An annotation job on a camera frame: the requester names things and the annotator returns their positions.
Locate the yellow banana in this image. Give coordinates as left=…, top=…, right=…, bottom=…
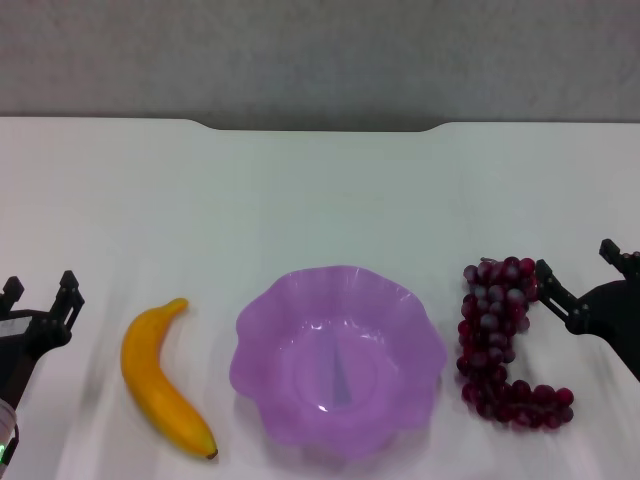
left=120, top=297, right=220, bottom=461

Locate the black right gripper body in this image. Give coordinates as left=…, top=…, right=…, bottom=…
left=564, top=279, right=640, bottom=381

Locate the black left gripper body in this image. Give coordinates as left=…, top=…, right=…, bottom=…
left=0, top=309, right=71, bottom=409

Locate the dark red grape bunch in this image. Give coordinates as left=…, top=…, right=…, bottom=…
left=455, top=256, right=576, bottom=431

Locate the purple wavy plastic plate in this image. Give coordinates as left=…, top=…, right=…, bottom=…
left=228, top=264, right=448, bottom=462

